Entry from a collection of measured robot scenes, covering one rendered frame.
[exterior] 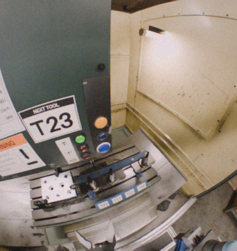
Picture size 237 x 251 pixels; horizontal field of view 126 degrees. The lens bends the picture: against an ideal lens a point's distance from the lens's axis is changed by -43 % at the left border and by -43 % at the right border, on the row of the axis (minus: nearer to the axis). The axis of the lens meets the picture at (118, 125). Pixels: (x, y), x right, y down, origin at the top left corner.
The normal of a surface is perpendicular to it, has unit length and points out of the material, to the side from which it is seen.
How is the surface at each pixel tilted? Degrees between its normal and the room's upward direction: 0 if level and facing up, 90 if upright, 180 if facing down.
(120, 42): 90
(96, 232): 7
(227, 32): 90
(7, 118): 90
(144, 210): 8
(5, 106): 90
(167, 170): 24
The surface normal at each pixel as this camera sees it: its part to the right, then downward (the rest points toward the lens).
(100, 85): 0.45, 0.58
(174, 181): -0.34, -0.59
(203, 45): -0.89, 0.27
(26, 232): 0.39, -0.81
